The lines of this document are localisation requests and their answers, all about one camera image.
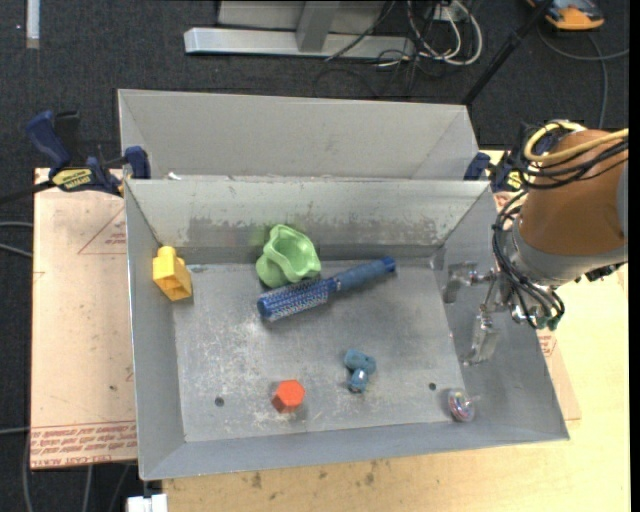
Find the small blue toy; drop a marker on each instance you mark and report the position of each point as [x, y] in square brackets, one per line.
[359, 367]

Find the orange hexagonal block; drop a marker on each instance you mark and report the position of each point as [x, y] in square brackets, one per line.
[288, 395]

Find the brown cardboard board red print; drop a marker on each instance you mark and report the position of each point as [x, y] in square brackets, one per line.
[80, 325]

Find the grey metal bin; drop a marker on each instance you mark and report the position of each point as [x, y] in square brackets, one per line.
[300, 350]

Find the black cylinder on white bracket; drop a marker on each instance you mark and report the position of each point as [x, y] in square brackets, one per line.
[602, 274]

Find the yellow toy block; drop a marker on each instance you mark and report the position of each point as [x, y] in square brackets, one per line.
[172, 275]

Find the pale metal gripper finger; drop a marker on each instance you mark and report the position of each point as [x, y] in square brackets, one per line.
[475, 345]
[491, 342]

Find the blue hairbrush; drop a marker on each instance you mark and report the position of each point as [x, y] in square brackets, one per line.
[305, 295]

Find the colourful spinning top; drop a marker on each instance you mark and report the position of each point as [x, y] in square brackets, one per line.
[461, 405]

